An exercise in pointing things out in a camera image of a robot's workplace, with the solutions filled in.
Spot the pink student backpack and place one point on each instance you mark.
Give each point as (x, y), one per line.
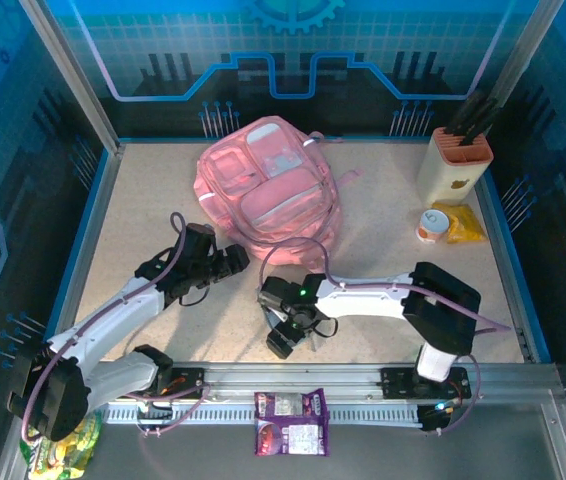
(273, 200)

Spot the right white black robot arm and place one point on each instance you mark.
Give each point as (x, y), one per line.
(363, 300)

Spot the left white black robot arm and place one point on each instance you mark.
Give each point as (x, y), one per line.
(113, 315)

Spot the yellow snack bag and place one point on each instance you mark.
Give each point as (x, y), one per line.
(465, 222)

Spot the green snack bag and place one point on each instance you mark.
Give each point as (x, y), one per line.
(73, 452)

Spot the purple snack packet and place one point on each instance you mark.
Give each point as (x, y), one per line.
(288, 402)
(293, 437)

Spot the small black controller board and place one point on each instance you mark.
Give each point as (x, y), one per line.
(435, 415)
(155, 412)

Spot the orange white can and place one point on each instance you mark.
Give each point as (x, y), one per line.
(433, 222)

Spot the cream knife block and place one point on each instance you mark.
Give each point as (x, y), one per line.
(443, 175)

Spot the aluminium frame beam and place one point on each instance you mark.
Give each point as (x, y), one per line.
(288, 372)

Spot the aluminium table side rail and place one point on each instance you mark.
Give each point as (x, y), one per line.
(513, 280)
(85, 235)

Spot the aluminium frame post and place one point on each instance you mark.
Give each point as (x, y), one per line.
(528, 40)
(70, 75)

